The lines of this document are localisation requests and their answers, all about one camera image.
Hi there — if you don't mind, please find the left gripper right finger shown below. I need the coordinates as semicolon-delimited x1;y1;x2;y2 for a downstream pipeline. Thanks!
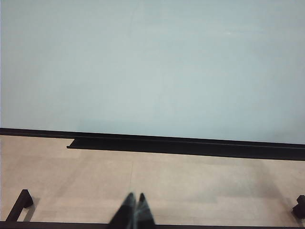
136;192;156;226

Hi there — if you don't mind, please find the black table frame rail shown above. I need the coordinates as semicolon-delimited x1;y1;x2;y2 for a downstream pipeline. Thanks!
66;137;305;161

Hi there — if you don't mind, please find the whiteboard with black frame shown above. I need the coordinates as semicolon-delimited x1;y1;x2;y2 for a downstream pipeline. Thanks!
0;0;305;150

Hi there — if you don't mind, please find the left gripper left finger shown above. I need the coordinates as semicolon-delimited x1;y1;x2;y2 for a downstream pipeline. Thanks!
112;192;137;226

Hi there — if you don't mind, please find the black whiteboard stand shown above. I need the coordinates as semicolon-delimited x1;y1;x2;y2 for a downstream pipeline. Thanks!
0;189;305;229

